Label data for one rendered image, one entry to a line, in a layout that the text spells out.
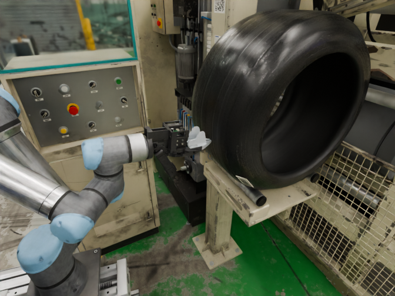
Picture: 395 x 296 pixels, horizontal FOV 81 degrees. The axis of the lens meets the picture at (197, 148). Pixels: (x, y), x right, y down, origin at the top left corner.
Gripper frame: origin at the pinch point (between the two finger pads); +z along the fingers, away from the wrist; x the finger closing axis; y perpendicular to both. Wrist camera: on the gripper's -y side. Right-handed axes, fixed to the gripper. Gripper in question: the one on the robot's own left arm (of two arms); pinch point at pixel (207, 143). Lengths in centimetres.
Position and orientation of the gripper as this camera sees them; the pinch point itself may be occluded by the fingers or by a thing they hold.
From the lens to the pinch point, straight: 73.5
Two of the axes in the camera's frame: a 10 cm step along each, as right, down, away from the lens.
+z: 8.8, -1.5, 4.5
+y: 1.0, -8.7, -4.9
